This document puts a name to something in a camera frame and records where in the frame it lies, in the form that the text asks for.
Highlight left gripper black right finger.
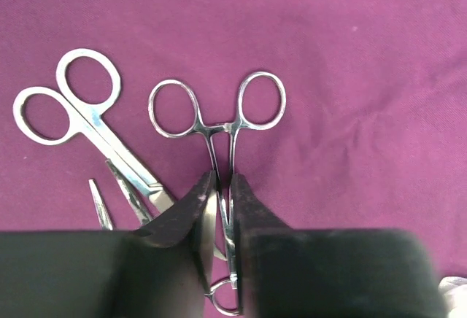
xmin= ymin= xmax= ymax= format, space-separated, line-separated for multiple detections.
xmin=231 ymin=174 xmax=447 ymax=317

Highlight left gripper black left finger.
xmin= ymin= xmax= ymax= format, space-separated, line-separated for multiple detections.
xmin=1 ymin=172 xmax=217 ymax=317

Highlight surgical scissors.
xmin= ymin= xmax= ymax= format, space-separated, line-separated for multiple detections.
xmin=12 ymin=48 xmax=174 ymax=213

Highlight gauze pad top right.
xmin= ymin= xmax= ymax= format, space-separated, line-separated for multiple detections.
xmin=439 ymin=276 xmax=467 ymax=318

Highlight purple cloth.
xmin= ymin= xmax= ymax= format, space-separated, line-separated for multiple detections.
xmin=1 ymin=0 xmax=466 ymax=278

